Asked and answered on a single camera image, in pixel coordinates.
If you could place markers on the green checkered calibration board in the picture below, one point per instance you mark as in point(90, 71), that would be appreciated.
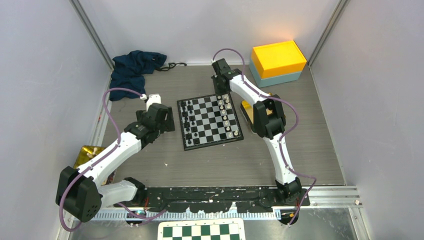
point(208, 229)

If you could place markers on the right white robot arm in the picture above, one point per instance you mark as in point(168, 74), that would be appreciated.
point(268, 121)

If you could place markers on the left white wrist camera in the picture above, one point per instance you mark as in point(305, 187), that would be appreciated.
point(151, 99)

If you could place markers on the gold tin with brown pieces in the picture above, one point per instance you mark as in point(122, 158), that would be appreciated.
point(87, 153)

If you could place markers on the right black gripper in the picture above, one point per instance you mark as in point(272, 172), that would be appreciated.
point(218, 92)

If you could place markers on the dark blue cloth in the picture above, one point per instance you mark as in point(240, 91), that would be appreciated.
point(129, 69)

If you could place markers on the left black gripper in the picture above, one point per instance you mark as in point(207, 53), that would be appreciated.
point(167, 125)

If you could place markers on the orange and teal box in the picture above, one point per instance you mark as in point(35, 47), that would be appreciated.
point(276, 63)

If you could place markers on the gold tin tray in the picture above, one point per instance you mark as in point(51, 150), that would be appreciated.
point(247, 111)

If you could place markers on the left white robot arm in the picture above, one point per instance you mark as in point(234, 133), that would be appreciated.
point(81, 191)

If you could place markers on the black and white chessboard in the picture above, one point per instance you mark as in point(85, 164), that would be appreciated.
point(202, 124)

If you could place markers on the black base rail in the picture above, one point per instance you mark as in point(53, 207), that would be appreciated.
point(247, 199)

